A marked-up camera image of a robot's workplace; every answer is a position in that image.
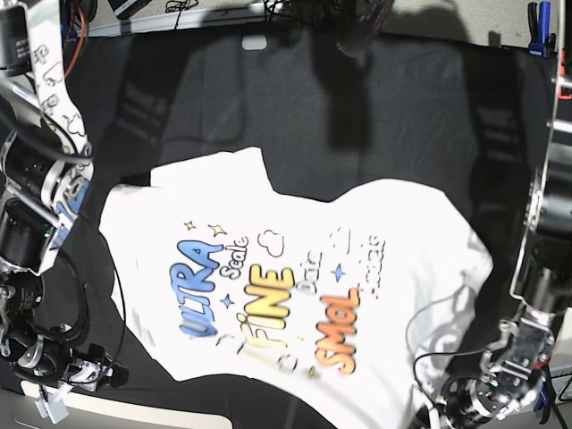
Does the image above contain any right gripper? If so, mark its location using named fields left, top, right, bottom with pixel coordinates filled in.
left=62, top=344, right=130, bottom=392

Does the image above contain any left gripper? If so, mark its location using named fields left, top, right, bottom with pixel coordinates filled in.
left=436, top=374, right=492, bottom=428

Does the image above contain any white graphic t-shirt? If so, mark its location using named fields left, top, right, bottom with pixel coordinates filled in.
left=100, top=147, right=492, bottom=428

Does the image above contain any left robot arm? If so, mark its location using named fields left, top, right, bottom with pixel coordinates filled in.
left=412, top=140, right=571, bottom=428

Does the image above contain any red blue clamp near right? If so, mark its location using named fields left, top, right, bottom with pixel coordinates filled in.
left=533, top=364, right=553, bottom=425

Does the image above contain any black table cloth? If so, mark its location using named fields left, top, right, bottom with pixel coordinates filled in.
left=66, top=26, right=554, bottom=428

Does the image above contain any red black clamp far right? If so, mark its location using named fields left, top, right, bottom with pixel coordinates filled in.
left=557, top=60, right=571, bottom=101

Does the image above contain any blue clamp far right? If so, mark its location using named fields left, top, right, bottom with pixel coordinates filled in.
left=527, top=1, right=556, bottom=58

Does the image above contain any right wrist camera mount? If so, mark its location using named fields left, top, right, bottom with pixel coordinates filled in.
left=35, top=375, right=76, bottom=425

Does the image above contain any black red cable bundle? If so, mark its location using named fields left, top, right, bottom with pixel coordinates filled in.
left=332, top=0, right=394, bottom=57

